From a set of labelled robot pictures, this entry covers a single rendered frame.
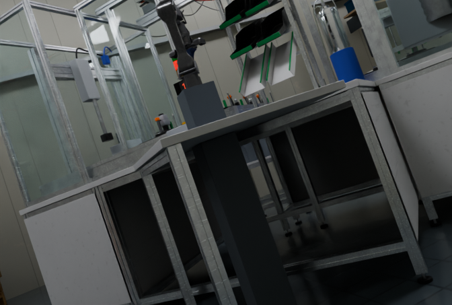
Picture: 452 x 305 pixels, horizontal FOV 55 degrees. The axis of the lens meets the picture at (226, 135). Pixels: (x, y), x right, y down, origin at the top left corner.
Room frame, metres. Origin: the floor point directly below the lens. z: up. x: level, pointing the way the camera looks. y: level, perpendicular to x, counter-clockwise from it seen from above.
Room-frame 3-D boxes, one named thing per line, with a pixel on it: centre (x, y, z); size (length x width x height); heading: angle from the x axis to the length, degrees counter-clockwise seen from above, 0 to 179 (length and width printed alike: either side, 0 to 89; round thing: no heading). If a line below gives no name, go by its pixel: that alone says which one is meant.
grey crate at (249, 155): (4.40, -0.29, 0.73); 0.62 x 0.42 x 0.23; 65
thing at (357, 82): (2.68, -0.19, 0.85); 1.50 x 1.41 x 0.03; 65
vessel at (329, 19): (2.75, -0.88, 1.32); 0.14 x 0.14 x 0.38
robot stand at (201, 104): (1.83, 0.06, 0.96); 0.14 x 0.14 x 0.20; 19
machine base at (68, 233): (3.13, 0.78, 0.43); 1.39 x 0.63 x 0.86; 155
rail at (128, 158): (2.25, 0.31, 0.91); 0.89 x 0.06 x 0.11; 65
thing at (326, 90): (1.85, 0.01, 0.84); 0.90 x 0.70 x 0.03; 19
